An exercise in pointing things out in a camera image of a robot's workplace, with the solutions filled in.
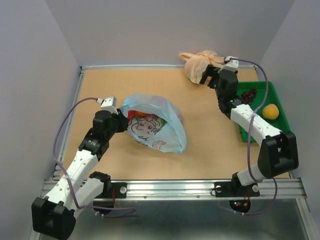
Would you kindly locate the aluminium frame rail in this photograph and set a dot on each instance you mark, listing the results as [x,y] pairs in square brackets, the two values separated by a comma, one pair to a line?
[172,193]

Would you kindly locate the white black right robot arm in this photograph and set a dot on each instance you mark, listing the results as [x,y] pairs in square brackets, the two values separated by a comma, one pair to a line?
[278,151]

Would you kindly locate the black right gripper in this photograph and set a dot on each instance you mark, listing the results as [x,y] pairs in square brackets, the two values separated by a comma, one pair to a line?
[212,71]

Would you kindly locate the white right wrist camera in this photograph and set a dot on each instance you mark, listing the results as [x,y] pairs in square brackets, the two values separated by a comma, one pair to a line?
[231,63]

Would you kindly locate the dark red grape bunch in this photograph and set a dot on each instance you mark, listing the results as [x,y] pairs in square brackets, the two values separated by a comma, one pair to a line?
[249,95]

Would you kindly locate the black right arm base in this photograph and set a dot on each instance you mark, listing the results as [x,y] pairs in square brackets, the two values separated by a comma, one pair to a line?
[239,196]

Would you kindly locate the green plastic tray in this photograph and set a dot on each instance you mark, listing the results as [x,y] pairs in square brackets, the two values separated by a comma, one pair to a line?
[272,98]

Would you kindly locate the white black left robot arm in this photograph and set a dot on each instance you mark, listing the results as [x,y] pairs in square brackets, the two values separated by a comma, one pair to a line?
[55,214]

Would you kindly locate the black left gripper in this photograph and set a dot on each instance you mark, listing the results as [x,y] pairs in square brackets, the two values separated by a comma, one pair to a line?
[123,120]

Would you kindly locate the yellow round fruit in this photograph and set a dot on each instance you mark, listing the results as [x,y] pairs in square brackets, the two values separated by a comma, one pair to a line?
[270,112]

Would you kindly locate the red green dragon fruit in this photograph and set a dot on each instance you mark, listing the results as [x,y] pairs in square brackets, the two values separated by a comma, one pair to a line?
[131,114]

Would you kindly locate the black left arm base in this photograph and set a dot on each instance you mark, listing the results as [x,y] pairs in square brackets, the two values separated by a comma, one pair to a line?
[107,199]

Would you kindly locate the orange round fruit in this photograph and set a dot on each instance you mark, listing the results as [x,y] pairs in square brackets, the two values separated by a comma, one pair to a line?
[141,114]

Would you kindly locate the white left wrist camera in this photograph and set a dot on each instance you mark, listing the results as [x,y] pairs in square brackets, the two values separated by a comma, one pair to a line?
[108,104]

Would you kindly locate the blue printed plastic bag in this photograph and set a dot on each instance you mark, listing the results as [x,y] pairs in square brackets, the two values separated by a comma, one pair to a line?
[161,129]

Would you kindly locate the orange knotted plastic bag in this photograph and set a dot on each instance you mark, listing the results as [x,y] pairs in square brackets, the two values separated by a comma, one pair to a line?
[196,64]

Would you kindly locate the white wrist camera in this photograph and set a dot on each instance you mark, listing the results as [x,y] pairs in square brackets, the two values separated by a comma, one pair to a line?
[231,63]
[108,104]

